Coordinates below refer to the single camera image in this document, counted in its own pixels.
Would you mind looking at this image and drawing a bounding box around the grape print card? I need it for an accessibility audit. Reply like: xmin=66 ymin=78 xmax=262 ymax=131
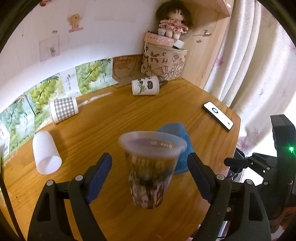
xmin=75 ymin=58 xmax=114 ymax=93
xmin=0 ymin=97 xmax=35 ymax=151
xmin=24 ymin=74 xmax=80 ymax=110

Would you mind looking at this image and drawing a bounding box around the smartphone with white screen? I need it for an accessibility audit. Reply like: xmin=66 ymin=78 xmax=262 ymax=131
xmin=203 ymin=101 xmax=234 ymax=132

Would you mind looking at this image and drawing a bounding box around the yellow wall sticker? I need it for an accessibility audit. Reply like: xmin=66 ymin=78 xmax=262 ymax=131
xmin=68 ymin=14 xmax=84 ymax=33

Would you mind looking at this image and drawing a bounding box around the white floral curtain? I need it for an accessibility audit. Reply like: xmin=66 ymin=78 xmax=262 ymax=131
xmin=203 ymin=0 xmax=296 ymax=163

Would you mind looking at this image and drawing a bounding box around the printed cup with clear lid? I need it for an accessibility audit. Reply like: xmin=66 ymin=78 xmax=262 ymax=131
xmin=118 ymin=131 xmax=188 ymax=209

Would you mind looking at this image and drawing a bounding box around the white plastic cup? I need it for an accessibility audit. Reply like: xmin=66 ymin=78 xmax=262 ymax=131
xmin=32 ymin=130 xmax=63 ymax=175

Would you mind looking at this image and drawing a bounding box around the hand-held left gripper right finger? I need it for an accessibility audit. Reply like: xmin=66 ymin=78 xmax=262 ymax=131
xmin=187 ymin=152 xmax=271 ymax=241

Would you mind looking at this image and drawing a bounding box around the grey checkered paper cup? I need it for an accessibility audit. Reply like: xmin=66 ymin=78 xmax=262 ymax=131
xmin=48 ymin=97 xmax=79 ymax=125

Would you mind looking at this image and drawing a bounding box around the white plant print paper cup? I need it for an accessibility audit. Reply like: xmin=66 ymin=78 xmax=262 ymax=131
xmin=131 ymin=75 xmax=160 ymax=96

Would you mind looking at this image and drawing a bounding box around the brown cardboard card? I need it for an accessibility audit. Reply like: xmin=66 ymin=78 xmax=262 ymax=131
xmin=112 ymin=55 xmax=144 ymax=88

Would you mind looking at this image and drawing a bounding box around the pink paper drawing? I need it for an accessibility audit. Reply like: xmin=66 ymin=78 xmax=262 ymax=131
xmin=39 ymin=35 xmax=61 ymax=62

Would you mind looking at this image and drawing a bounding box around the brown-haired rag doll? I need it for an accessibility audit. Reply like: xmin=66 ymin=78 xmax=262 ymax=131
xmin=154 ymin=0 xmax=193 ymax=39

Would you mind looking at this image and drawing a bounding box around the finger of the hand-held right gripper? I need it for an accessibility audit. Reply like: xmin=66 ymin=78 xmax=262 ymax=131
xmin=224 ymin=152 xmax=270 ymax=174

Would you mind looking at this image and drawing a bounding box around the wooden side panel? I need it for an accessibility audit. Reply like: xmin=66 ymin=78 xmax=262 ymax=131
xmin=180 ymin=0 xmax=234 ymax=91

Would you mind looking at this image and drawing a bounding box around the blue cup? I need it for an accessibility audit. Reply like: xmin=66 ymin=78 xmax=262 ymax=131
xmin=156 ymin=123 xmax=196 ymax=175

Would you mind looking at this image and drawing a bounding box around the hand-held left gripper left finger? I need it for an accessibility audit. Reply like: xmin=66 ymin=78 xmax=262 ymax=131
xmin=27 ymin=152 xmax=113 ymax=241

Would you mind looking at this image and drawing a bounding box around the pink box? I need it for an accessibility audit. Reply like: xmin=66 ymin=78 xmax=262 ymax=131
xmin=144 ymin=31 xmax=174 ymax=48

